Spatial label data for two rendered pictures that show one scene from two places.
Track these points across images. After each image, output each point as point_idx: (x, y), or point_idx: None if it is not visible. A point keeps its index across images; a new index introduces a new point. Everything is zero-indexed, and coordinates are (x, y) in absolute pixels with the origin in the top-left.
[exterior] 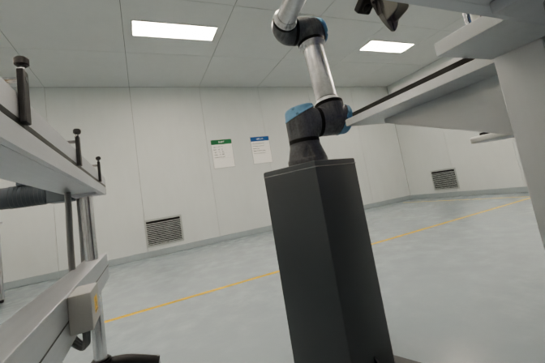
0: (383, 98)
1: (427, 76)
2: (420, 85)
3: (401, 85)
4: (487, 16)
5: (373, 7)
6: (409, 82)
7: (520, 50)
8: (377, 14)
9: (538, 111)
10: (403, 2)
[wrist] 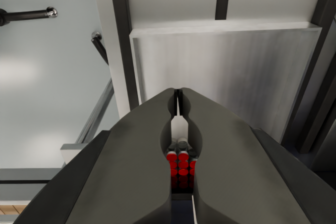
0: (115, 20)
1: (128, 98)
2: (114, 92)
3: (132, 55)
4: (50, 168)
5: (55, 177)
6: (134, 68)
7: None
8: (101, 133)
9: None
10: (8, 168)
